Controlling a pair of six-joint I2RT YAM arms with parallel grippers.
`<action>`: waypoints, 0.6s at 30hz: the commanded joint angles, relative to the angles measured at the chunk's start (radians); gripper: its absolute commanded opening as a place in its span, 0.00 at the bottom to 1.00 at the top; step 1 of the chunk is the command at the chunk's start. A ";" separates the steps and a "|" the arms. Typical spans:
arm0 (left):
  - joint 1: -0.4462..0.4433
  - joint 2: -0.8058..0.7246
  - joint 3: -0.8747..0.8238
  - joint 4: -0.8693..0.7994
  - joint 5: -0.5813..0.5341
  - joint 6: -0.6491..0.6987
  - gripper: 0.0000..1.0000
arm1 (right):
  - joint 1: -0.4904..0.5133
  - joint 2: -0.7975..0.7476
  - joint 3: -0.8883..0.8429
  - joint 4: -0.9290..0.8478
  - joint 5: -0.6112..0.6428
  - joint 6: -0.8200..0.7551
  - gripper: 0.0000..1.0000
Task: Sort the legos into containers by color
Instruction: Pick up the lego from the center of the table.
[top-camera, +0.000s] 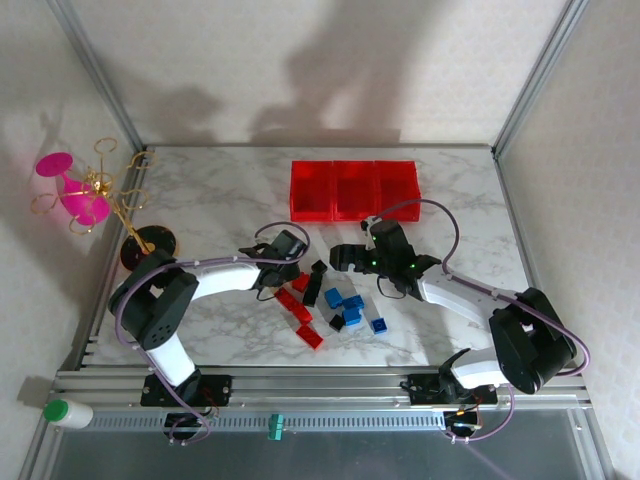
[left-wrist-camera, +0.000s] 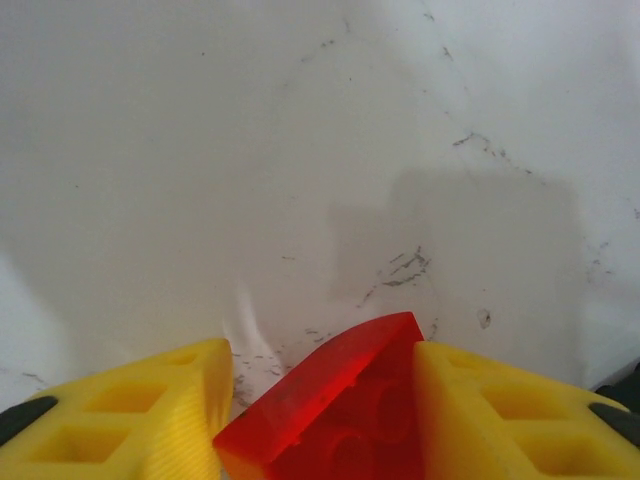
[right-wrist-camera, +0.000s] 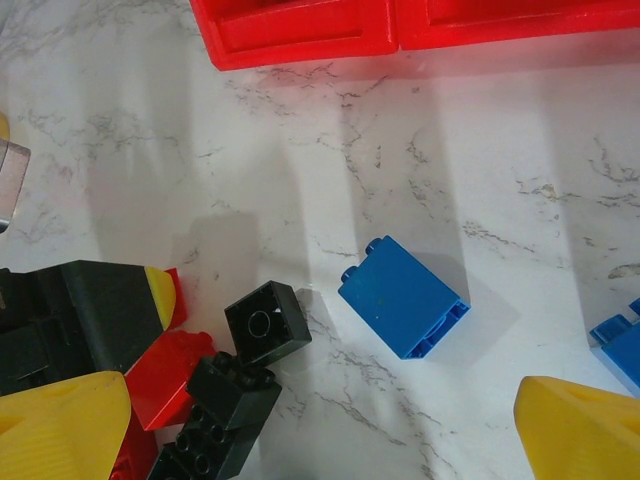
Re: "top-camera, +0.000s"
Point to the flat red lego brick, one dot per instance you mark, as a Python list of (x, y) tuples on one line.
[(310, 336)]

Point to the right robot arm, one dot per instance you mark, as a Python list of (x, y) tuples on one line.
[(450, 295)]

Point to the blue lego brick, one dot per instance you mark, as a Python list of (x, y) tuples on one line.
[(332, 297), (352, 317), (380, 325), (353, 302)]

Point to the red plastic bin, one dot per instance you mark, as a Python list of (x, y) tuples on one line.
[(311, 190), (397, 190), (354, 190)]

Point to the teal connector clip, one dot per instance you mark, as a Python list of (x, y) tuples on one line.
[(276, 427)]

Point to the small black lego brick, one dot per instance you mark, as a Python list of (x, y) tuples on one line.
[(337, 322), (318, 267)]

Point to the long black lego brick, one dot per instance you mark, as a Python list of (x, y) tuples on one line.
[(311, 291)]

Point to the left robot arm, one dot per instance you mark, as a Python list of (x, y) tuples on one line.
[(220, 280)]

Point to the long red lego brick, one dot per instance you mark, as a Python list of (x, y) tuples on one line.
[(296, 306)]

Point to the aluminium frame post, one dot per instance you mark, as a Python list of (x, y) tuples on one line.
[(540, 75), (102, 75)]

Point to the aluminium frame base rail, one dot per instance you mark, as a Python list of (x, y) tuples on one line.
[(320, 387)]

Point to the pink plastic wine glass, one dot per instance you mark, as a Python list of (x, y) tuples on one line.
[(52, 165)]

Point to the small red lego brick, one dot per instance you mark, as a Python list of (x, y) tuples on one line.
[(301, 282)]

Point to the white bottle green cap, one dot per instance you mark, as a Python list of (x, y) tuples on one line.
[(75, 415)]

